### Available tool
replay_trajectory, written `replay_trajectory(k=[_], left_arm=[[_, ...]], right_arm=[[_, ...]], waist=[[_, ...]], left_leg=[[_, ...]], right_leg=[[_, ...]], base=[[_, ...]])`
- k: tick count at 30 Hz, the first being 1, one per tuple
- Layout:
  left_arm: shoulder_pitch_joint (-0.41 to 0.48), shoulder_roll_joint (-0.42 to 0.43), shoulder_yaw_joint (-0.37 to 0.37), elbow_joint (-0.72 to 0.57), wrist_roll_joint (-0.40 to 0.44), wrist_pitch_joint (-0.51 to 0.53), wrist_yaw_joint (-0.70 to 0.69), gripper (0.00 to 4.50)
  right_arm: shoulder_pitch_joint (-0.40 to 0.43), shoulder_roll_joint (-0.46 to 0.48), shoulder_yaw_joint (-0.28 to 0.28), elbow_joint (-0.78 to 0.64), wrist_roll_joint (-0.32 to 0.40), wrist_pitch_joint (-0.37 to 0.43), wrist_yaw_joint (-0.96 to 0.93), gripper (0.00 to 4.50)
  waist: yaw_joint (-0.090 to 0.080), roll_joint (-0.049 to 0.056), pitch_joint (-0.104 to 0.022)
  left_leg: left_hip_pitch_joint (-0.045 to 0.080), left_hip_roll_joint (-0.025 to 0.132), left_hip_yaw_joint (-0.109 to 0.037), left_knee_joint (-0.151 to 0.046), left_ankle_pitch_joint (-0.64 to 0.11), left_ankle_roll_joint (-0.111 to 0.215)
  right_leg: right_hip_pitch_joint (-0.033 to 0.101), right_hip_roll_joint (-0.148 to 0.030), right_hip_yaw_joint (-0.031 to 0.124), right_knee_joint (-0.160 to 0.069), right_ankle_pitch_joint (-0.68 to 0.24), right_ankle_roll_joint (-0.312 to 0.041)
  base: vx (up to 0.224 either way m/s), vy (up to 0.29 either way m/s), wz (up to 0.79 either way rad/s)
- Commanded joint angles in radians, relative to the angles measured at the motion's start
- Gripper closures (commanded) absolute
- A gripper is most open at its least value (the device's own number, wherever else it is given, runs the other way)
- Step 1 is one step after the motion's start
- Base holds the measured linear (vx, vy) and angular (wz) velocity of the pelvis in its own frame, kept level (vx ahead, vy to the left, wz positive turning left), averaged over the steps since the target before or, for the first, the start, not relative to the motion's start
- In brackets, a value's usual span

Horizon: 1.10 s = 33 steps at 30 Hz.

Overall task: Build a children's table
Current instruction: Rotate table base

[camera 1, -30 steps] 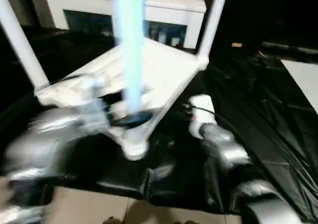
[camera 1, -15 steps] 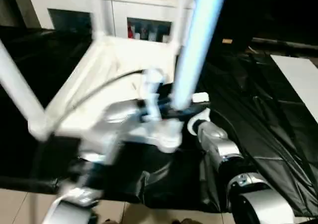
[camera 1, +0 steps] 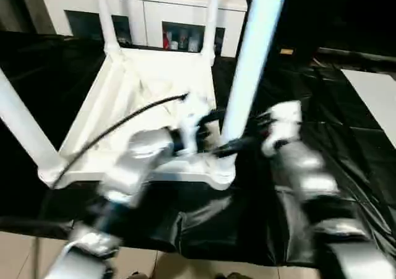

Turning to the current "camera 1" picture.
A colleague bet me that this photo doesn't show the white plastic table top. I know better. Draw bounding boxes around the white plastic table top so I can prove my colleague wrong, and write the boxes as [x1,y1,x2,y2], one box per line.
[38,45,238,191]

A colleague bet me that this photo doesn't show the black mat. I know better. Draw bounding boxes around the black mat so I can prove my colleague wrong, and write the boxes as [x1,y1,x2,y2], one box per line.
[0,31,396,269]

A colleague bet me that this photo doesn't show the small red white container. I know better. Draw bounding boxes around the small red white container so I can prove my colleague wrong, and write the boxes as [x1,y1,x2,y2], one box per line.
[163,30,179,49]

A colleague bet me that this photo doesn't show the white flat board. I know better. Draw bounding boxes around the white flat board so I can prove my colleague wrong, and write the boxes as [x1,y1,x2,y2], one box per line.
[340,69,396,147]

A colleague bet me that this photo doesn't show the white cabinet with glass doors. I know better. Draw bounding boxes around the white cabinet with glass doors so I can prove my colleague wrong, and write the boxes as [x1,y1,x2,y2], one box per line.
[38,0,248,57]

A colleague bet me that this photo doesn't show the black cabinet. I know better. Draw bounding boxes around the black cabinet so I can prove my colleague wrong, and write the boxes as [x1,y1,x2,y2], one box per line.
[241,0,396,63]

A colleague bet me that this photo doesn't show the grey curtain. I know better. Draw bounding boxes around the grey curtain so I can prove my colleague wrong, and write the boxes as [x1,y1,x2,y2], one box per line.
[0,0,56,34]

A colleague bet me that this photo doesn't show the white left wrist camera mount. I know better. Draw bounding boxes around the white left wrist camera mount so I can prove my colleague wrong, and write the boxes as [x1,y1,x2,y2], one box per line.
[178,95,214,156]

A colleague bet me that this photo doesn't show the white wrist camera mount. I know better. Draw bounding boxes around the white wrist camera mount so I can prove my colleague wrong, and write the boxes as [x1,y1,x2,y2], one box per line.
[261,101,303,158]
[178,95,214,156]

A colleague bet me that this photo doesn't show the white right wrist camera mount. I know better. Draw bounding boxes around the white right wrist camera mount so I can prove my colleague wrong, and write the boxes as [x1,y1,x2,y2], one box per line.
[261,101,303,158]

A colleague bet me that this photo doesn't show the black left wrist camera cable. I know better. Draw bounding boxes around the black left wrist camera cable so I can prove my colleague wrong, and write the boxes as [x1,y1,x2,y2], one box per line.
[33,93,189,279]

